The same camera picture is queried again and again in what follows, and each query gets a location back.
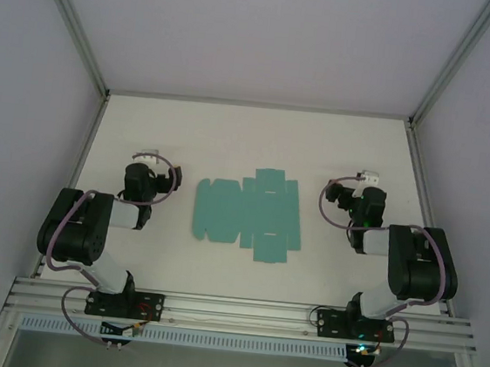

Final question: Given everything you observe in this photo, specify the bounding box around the white slotted cable duct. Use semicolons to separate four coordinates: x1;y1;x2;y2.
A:
18;310;350;365

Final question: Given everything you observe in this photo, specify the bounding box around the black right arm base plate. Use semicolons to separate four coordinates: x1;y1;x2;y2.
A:
314;307;398;345

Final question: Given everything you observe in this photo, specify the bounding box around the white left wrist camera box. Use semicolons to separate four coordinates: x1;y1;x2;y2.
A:
133;148;162;167

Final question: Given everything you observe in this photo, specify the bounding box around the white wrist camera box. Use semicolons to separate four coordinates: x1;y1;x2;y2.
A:
356;168;381;186
133;148;162;167

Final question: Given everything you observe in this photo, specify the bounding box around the aluminium mounting rail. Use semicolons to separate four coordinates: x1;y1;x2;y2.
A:
3;271;481;360

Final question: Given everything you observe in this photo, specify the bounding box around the aluminium frame post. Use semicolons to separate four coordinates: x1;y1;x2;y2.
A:
407;0;490;136
17;0;119;99

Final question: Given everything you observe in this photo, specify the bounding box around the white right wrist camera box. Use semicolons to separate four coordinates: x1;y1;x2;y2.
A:
356;168;381;186

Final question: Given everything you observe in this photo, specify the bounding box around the teal cardboard box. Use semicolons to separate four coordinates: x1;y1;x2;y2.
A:
188;160;310;268

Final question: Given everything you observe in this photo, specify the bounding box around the thin black cable loop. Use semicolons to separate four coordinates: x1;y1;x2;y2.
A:
306;307;324;331

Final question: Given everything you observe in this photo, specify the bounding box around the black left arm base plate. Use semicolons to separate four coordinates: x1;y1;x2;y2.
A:
83;284;167;324

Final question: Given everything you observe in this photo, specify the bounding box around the black power connector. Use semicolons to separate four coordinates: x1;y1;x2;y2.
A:
346;343;378;367
99;320;137;340

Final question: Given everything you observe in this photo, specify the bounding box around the grey table edge strip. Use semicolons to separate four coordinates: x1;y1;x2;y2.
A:
105;84;413;127

